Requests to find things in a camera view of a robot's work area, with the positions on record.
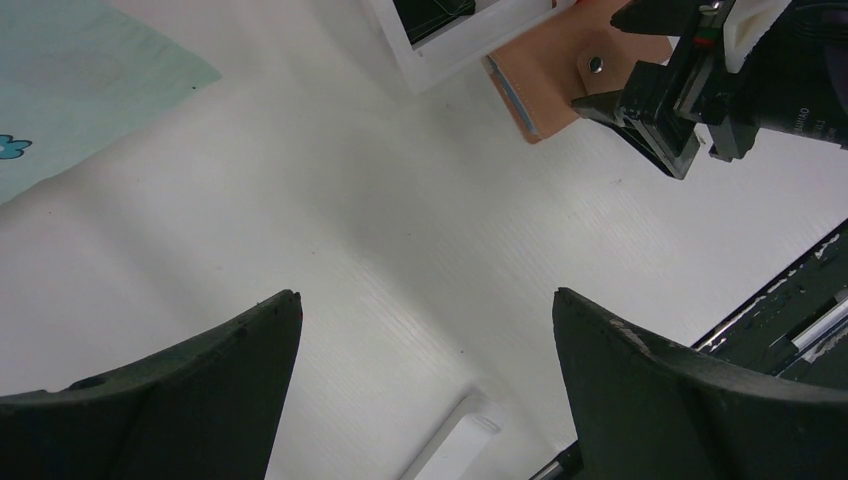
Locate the light green patterned cloth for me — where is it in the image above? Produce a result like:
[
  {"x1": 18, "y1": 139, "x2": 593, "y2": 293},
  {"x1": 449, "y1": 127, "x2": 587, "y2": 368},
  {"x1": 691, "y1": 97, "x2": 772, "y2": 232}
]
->
[{"x1": 1, "y1": 1, "x2": 221, "y2": 202}]

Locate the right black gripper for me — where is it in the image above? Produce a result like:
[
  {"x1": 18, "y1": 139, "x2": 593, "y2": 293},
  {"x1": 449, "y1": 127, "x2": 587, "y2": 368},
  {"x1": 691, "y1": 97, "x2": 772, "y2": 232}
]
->
[{"x1": 571, "y1": 0, "x2": 847, "y2": 180}]

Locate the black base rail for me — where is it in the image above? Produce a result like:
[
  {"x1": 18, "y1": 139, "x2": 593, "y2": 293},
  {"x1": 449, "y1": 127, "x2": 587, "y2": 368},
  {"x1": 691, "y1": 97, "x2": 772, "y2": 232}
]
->
[{"x1": 538, "y1": 225, "x2": 847, "y2": 479}]

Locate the tan leather card holder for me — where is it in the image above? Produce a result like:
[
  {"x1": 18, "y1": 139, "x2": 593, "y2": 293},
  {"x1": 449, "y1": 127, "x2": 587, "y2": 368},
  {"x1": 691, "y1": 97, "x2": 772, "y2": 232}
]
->
[{"x1": 484, "y1": 0, "x2": 672, "y2": 144}]

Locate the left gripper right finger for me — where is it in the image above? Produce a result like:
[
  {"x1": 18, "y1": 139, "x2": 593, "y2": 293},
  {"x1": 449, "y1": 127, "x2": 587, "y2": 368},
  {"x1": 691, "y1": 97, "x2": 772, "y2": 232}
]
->
[{"x1": 552, "y1": 288, "x2": 847, "y2": 479}]

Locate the white rack foot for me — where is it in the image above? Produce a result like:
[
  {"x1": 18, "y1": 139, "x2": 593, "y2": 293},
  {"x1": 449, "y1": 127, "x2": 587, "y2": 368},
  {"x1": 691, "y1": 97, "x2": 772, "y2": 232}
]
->
[{"x1": 401, "y1": 394, "x2": 507, "y2": 480}]

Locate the white plastic bin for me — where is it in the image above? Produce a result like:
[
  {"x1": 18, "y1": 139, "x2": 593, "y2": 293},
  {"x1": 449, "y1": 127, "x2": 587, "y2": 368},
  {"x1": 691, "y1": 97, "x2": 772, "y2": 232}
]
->
[{"x1": 361, "y1": 0, "x2": 574, "y2": 94}]

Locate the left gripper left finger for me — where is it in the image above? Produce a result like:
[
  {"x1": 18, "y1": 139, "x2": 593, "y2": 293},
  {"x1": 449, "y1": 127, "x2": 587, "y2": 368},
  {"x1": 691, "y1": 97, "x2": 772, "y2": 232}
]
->
[{"x1": 1, "y1": 290, "x2": 303, "y2": 479}]

